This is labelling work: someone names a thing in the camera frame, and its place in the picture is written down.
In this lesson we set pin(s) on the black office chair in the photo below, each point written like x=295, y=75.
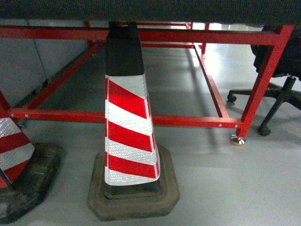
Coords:
x=288, y=66

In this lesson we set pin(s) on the red metal table frame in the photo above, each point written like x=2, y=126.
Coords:
x=153, y=37

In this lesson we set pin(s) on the red white traffic cone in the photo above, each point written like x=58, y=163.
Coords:
x=133, y=177

